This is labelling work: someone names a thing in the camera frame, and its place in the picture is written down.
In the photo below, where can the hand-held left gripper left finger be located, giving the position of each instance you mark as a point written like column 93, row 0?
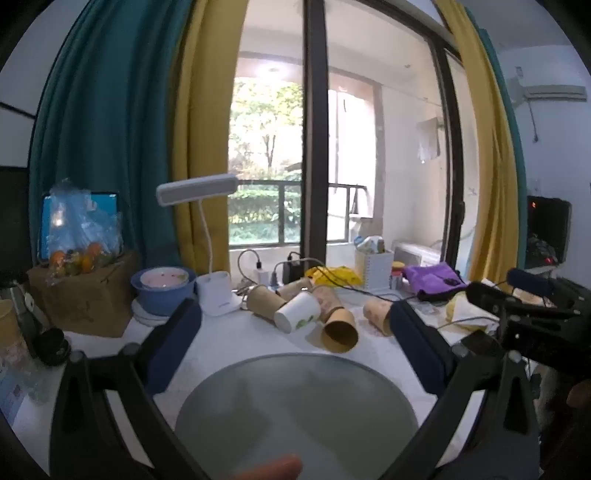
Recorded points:
column 171, row 346

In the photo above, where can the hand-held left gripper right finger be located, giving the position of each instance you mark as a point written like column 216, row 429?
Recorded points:
column 419, row 348

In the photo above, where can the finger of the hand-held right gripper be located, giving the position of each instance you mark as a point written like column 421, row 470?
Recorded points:
column 489, row 296
column 531, row 280

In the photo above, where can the brown paper cup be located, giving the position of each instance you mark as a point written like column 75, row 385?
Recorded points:
column 265, row 302
column 340, row 333
column 327, row 297
column 295, row 288
column 376, row 314

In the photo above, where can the white paper cup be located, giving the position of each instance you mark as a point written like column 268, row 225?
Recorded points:
column 298, row 314

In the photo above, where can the person's left hand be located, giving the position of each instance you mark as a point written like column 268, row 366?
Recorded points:
column 272, row 468

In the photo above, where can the pale yellow cloth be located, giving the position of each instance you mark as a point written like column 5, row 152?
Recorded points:
column 461, row 311

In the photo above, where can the white plates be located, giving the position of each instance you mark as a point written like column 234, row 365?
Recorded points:
column 141, row 316

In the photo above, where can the blue bowl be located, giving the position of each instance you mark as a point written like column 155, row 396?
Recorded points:
column 161, row 301

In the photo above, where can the purple pouch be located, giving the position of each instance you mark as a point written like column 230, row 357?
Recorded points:
column 431, row 279

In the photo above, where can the black device with red lights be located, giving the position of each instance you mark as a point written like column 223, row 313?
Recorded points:
column 547, row 221

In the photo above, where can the white desk lamp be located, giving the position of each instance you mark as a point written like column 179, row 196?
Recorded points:
column 216, row 290

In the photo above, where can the yellow lid jar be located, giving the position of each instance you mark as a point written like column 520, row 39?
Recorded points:
column 398, row 273

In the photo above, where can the white appliance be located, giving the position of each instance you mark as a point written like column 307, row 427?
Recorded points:
column 415, row 253

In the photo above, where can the white slotted basket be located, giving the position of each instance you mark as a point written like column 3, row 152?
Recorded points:
column 375, row 273

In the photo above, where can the cardboard box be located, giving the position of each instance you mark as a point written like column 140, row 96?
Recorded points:
column 87, row 300

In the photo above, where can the white charger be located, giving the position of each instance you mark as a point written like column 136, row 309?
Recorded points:
column 262, row 278

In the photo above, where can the bottle in basket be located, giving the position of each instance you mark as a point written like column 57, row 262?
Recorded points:
column 371, row 243

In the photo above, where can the black round object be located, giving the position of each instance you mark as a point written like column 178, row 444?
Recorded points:
column 53, row 347

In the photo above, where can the round glass turntable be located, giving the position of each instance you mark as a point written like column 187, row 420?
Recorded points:
column 295, row 406

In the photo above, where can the black power adapter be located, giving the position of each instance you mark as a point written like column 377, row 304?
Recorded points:
column 292, row 272

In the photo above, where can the plastic bag of fruit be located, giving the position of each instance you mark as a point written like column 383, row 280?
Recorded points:
column 81, row 230

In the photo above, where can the black stand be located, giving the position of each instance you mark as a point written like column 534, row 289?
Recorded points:
column 27, row 318

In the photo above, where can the yellow curtain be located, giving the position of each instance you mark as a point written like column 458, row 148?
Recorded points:
column 485, row 138
column 203, row 115

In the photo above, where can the tablet screen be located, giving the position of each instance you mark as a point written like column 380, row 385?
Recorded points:
column 108, row 203

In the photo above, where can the hanging white cloth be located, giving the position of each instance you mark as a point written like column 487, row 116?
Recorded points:
column 429, row 138

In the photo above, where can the balcony railing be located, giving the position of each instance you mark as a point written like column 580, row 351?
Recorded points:
column 277, row 203

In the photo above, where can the white air conditioner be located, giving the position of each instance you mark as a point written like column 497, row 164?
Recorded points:
column 551, row 90

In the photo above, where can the black monitor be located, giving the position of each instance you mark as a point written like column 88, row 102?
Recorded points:
column 14, row 221

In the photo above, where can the dark window frame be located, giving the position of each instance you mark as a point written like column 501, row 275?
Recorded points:
column 315, row 138

